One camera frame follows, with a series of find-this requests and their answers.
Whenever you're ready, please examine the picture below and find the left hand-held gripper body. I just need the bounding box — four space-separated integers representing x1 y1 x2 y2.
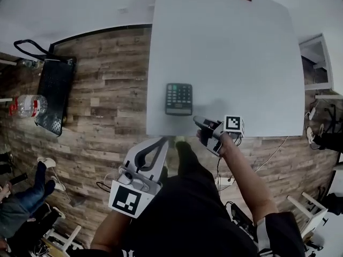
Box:
108 160 163 220

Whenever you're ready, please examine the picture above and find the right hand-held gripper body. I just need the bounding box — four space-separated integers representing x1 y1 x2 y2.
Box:
199 114 246 157

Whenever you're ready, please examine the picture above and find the black calculator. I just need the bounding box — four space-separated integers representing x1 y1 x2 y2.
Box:
165 82 193 116

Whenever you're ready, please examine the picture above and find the person's right forearm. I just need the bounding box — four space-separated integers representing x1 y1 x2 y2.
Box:
219 133 280 222

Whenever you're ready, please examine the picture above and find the person's left forearm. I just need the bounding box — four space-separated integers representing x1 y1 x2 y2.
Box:
90 210 140 252

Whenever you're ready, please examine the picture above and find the person's right hand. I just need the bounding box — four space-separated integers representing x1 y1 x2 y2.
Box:
196 129 209 146

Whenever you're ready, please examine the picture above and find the person's black clothing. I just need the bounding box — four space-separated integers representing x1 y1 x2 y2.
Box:
88 140 307 257

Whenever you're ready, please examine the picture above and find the white power strip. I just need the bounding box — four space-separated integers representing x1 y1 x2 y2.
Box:
214 176 236 190

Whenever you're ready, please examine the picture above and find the white wooden stool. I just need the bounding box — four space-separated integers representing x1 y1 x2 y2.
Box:
286 191 329 239
39 224 82 257

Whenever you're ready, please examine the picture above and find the black electronic device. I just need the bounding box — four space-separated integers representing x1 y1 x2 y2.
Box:
224 201 256 234

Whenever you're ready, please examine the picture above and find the black phone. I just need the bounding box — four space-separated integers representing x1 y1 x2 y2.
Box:
9 172 29 186

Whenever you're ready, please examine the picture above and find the white shelf unit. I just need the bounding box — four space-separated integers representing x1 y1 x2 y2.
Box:
298 33 343 91

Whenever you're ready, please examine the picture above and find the clear plastic bottle red label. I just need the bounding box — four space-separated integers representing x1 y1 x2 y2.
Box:
9 94 49 119

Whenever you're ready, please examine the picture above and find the black bag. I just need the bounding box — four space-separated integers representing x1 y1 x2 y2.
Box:
318 192 343 216

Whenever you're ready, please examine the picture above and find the small clear plastic bottle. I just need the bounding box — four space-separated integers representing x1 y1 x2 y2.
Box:
19 58 46 70

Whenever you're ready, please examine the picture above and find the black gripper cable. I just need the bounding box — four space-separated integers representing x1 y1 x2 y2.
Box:
215 154 225 195

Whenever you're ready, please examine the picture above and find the white cable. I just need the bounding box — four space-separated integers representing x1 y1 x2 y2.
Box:
253 135 290 173

